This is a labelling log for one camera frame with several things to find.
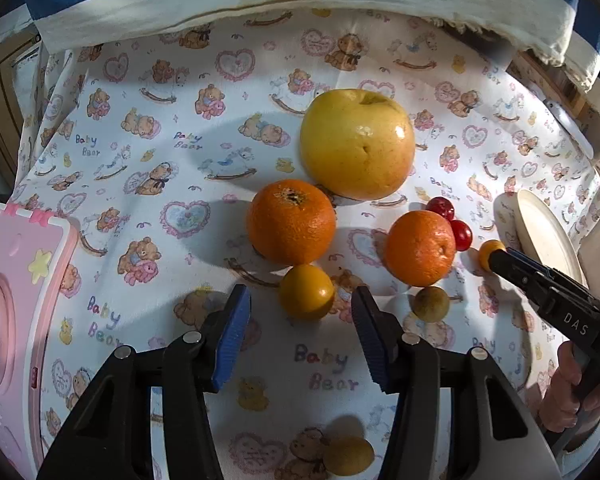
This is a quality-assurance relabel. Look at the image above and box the bright red cherry tomato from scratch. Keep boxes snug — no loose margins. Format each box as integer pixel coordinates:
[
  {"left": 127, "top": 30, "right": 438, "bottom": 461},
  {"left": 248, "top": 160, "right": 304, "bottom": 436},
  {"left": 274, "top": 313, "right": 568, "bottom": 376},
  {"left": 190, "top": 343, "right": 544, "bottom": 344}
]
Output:
[{"left": 450, "top": 219, "right": 474, "bottom": 252}]

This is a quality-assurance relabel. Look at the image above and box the small brownish green fruit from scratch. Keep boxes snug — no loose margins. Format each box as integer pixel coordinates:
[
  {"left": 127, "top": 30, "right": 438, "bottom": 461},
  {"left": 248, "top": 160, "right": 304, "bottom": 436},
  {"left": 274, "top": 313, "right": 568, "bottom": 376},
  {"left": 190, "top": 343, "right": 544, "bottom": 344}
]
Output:
[{"left": 412, "top": 286, "right": 451, "bottom": 323}]

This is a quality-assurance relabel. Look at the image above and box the dark red cherry fruit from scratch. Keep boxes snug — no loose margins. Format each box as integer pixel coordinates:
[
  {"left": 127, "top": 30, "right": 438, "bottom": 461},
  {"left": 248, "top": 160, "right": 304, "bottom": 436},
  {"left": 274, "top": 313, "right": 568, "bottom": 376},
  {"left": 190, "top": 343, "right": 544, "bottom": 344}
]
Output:
[{"left": 426, "top": 196, "right": 455, "bottom": 221}]

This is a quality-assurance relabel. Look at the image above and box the small yellow fruit bottom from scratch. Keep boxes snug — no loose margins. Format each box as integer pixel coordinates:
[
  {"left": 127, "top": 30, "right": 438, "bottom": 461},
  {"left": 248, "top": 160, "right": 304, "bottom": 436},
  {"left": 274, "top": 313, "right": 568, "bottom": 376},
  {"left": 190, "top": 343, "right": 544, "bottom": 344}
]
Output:
[{"left": 323, "top": 437, "right": 375, "bottom": 477}]

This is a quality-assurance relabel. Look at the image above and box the small yellow orange fruit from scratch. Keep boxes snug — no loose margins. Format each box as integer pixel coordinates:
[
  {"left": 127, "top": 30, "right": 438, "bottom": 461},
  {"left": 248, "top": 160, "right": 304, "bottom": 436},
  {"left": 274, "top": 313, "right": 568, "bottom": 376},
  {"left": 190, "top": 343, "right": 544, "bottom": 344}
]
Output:
[{"left": 277, "top": 264, "right": 335, "bottom": 322}]

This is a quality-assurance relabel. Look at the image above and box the large orange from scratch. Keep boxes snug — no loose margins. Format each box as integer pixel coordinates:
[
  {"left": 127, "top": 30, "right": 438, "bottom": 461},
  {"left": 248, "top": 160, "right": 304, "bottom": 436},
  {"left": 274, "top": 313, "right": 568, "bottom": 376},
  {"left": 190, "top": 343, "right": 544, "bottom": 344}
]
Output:
[{"left": 246, "top": 179, "right": 336, "bottom": 266}]

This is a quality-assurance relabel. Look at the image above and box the small orange kumquat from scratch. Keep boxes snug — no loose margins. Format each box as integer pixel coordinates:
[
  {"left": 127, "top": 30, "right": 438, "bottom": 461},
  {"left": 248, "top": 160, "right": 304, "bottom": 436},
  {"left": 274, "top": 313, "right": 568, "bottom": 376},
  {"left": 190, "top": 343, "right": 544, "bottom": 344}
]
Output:
[{"left": 478, "top": 240, "right": 506, "bottom": 273}]

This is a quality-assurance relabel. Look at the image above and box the right hand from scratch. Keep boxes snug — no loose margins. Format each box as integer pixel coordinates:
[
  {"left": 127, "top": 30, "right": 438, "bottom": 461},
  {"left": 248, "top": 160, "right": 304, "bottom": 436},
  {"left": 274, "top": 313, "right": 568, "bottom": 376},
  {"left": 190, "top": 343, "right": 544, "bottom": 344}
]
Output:
[{"left": 539, "top": 341, "right": 600, "bottom": 438}]

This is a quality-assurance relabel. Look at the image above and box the cream ceramic plate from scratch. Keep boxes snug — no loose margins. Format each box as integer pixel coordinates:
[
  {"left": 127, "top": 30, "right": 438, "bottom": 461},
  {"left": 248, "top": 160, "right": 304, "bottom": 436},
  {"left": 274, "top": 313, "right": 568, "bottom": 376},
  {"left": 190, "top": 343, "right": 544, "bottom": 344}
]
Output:
[{"left": 493, "top": 190, "right": 586, "bottom": 285}]

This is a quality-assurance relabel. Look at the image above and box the white remote control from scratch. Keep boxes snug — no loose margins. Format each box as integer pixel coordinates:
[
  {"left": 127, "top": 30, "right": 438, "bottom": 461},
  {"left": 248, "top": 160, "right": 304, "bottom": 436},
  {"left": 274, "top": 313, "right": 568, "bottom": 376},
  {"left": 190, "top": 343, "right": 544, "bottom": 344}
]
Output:
[{"left": 544, "top": 99, "right": 594, "bottom": 159}]

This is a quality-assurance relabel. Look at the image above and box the large yellow apple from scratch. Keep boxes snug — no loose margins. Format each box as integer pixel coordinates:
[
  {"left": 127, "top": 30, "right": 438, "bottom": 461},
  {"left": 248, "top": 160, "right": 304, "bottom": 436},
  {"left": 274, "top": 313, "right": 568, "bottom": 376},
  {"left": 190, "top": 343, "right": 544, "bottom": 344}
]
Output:
[{"left": 299, "top": 89, "right": 415, "bottom": 200}]

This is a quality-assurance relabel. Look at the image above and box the pink plastic toy case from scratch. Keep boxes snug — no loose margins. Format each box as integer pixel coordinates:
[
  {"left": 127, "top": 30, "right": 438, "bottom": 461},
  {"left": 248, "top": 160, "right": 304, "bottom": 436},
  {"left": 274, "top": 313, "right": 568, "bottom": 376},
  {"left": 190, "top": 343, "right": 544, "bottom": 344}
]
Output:
[{"left": 0, "top": 203, "right": 78, "bottom": 479}]

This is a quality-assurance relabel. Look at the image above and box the baby bear printed cloth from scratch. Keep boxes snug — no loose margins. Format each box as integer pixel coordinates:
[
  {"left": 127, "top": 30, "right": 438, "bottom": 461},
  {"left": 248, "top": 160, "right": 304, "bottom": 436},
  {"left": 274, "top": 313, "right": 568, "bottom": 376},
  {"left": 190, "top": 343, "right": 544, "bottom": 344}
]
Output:
[{"left": 12, "top": 10, "right": 600, "bottom": 479}]

